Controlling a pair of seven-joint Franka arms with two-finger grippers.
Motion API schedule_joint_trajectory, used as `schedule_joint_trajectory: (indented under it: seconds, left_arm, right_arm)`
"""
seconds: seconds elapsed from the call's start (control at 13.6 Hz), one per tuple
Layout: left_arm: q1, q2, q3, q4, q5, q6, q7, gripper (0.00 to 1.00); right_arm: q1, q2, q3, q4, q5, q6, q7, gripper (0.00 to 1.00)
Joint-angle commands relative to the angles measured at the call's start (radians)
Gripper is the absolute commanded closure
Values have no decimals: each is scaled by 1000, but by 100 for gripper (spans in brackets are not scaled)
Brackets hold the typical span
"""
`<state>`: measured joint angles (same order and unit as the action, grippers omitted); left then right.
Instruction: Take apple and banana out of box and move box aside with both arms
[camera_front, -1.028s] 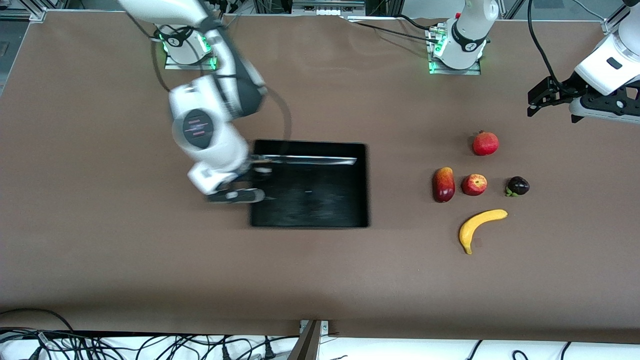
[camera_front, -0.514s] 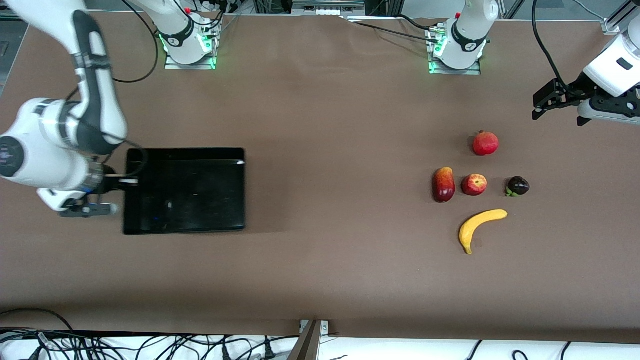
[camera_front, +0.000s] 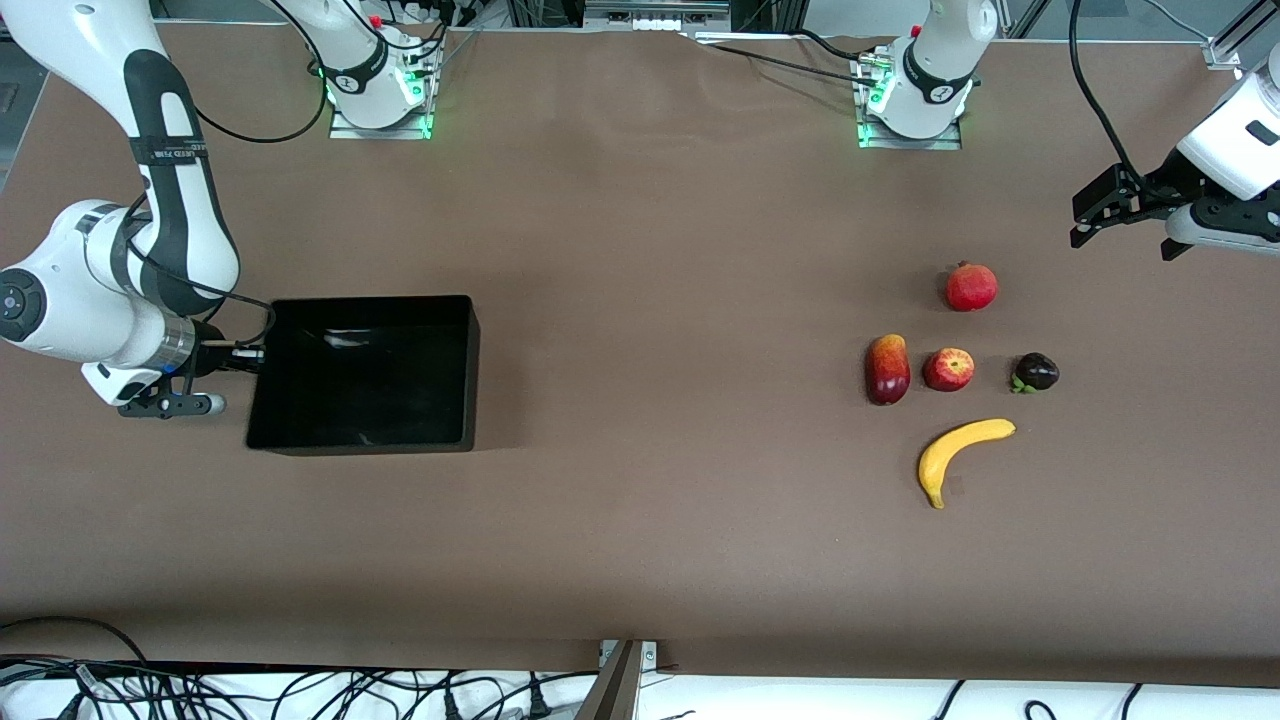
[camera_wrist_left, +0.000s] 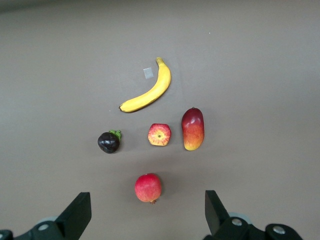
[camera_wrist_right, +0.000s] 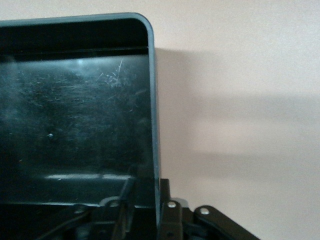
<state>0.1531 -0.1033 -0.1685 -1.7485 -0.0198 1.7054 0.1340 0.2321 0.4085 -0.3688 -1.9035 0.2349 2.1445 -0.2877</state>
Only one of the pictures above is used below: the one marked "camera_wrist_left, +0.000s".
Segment red yellow mango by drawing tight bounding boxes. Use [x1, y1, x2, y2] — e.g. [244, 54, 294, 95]
[181, 106, 206, 152]

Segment dark purple mangosteen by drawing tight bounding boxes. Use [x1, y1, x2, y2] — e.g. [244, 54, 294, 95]
[97, 129, 123, 154]

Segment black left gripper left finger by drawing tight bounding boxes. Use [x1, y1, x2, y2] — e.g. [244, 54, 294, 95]
[0, 191, 92, 240]

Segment yellow banana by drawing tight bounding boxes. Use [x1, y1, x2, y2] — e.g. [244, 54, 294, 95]
[118, 56, 172, 114]

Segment red pomegranate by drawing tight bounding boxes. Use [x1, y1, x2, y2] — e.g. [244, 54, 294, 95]
[134, 172, 163, 205]

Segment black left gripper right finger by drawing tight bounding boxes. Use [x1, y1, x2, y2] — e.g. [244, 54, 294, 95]
[203, 189, 305, 240]

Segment red yellow apple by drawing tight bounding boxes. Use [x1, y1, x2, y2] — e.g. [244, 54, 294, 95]
[147, 122, 172, 148]

